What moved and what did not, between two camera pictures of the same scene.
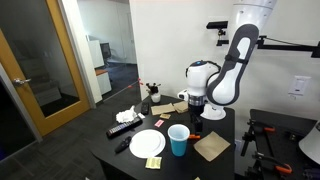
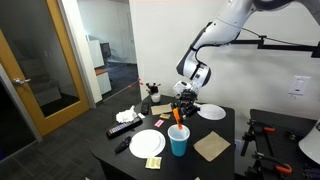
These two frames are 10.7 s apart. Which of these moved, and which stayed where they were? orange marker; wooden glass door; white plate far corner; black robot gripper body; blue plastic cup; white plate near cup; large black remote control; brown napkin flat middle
Moved: black robot gripper body; orange marker
Stayed: large black remote control; blue plastic cup; white plate near cup; wooden glass door; white plate far corner; brown napkin flat middle
